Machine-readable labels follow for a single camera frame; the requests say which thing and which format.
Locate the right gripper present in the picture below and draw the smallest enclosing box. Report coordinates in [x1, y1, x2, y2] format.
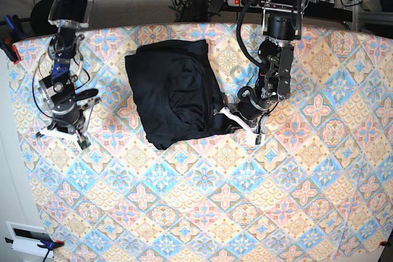
[36, 88, 100, 142]

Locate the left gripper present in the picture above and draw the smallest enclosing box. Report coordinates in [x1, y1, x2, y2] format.
[213, 93, 276, 136]

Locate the black t-shirt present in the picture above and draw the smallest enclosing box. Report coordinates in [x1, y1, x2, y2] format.
[125, 39, 231, 150]

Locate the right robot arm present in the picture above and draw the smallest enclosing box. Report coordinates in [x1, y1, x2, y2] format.
[32, 0, 100, 149]

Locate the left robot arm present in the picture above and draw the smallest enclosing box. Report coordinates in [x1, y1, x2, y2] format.
[219, 0, 308, 143]

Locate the black round stool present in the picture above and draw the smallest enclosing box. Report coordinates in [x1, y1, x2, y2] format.
[30, 0, 57, 36]

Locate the red black clamp left edge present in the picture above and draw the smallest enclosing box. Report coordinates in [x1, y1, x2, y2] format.
[0, 38, 21, 64]

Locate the patterned tablecloth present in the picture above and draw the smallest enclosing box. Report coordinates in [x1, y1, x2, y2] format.
[7, 24, 392, 261]

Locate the blue clamp upper left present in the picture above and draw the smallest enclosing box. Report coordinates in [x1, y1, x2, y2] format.
[4, 15, 26, 40]

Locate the blue clamp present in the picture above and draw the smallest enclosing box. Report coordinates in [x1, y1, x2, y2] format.
[4, 15, 26, 40]
[4, 237, 64, 261]

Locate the white power strip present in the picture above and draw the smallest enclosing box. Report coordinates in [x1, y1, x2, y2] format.
[227, 0, 248, 7]

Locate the blue clamp lower left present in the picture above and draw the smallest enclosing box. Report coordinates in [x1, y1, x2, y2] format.
[4, 237, 64, 261]

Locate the white floor outlet box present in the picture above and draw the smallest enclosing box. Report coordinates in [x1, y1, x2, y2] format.
[6, 221, 50, 258]

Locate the red clamp lower right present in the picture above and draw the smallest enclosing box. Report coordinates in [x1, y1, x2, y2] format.
[379, 241, 391, 247]

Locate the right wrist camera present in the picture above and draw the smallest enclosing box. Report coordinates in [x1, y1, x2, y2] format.
[77, 137, 91, 150]

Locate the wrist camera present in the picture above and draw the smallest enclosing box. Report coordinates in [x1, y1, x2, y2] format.
[77, 137, 91, 150]
[247, 133, 266, 145]

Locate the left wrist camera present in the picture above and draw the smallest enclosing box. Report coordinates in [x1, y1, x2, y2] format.
[247, 133, 266, 145]

